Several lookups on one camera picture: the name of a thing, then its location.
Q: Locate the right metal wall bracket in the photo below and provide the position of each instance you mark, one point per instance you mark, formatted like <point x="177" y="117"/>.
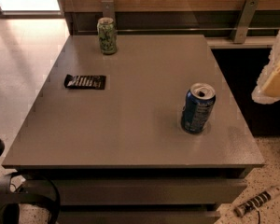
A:
<point x="239" y="33"/>

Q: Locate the grey upper drawer front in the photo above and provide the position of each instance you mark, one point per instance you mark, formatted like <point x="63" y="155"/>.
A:
<point x="149" y="191"/>

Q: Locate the metal wall bracket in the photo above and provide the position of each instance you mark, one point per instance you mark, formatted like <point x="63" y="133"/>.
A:
<point x="239" y="33"/>
<point x="108" y="9"/>

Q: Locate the white power strip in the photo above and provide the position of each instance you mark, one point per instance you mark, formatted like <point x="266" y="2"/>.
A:
<point x="257" y="201"/>

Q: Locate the black snack wrapper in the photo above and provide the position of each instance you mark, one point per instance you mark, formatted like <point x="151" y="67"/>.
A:
<point x="85" y="82"/>

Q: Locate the black office chair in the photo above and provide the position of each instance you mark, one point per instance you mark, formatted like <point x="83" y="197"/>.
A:
<point x="10" y="200"/>

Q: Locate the metal rail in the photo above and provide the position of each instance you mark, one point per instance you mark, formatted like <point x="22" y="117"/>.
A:
<point x="195" y="30"/>

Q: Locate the left metal wall bracket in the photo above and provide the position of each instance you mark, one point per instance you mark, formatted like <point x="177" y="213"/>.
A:
<point x="108" y="9"/>

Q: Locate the grey lower drawer front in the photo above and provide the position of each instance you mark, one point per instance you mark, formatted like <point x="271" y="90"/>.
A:
<point x="146" y="217"/>

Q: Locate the blue pepsi can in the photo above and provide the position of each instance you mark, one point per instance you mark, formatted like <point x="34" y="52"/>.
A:
<point x="199" y="102"/>

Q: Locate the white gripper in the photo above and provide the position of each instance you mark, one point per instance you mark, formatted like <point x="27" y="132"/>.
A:
<point x="276" y="80"/>

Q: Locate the green soda can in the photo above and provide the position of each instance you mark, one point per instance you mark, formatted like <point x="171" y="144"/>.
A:
<point x="107" y="34"/>

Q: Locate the grey drawer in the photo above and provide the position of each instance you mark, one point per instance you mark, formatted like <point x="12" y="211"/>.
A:
<point x="149" y="191"/>
<point x="146" y="217"/>

